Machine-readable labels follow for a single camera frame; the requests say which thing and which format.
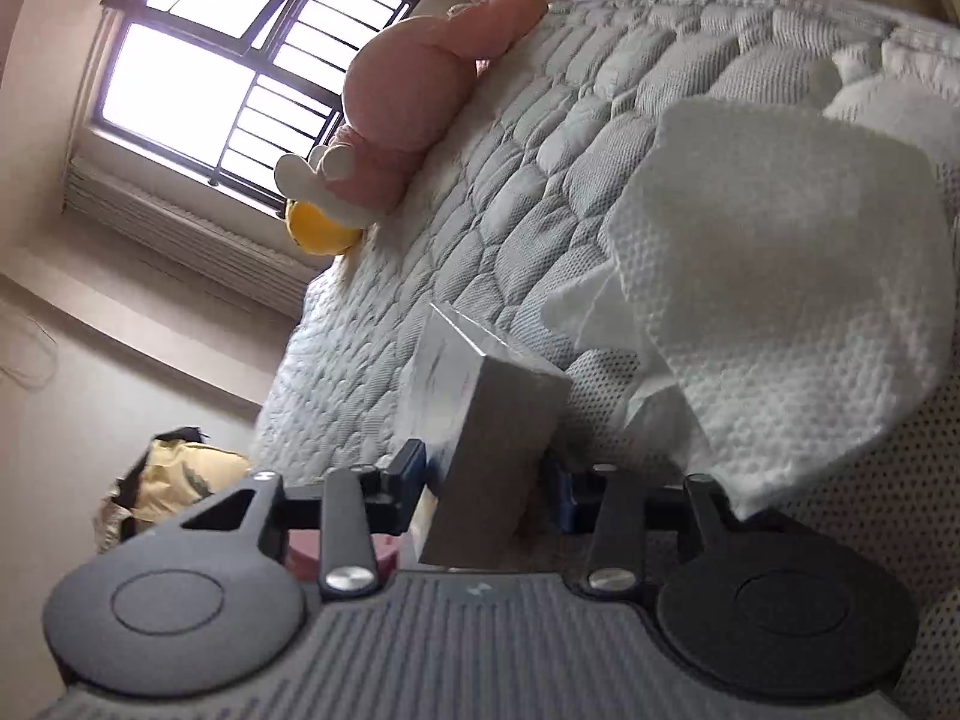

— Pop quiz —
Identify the yellow plush toy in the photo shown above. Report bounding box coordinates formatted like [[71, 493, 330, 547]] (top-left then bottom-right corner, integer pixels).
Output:
[[285, 200, 363, 257]]

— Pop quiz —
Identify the beige curtain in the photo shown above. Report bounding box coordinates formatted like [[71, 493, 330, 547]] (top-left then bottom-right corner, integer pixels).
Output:
[[64, 158, 316, 317]]

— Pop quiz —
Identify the white quilted mattress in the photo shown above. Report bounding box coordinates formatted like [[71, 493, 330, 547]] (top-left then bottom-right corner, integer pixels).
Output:
[[254, 0, 958, 718]]

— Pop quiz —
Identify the black framed window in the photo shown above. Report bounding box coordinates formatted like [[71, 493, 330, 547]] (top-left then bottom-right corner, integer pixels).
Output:
[[94, 0, 420, 215]]

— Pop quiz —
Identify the pink white plush rabbit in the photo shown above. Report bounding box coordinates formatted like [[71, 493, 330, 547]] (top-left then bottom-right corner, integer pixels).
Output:
[[274, 0, 548, 229]]

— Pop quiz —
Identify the yellow tote bag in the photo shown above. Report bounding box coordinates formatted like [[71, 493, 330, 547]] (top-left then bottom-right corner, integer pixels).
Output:
[[93, 427, 251, 553]]

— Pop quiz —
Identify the silver rectangular box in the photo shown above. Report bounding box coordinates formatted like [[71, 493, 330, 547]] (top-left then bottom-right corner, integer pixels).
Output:
[[394, 302, 571, 569]]

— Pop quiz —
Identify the crochet plant pot toy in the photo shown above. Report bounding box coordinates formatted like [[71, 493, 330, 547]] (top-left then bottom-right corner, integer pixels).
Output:
[[285, 530, 402, 582]]

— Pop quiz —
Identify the white paper towel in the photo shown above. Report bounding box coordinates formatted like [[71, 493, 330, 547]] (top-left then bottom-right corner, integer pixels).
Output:
[[542, 98, 955, 518]]

